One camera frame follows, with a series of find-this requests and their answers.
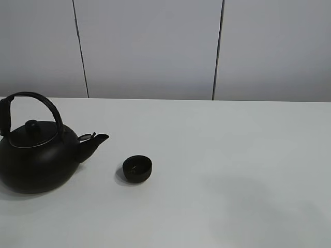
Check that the black kettle teapot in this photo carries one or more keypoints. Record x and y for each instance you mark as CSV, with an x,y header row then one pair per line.
x,y
41,156

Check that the small black teacup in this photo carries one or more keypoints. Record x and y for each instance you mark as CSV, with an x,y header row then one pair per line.
x,y
137,169

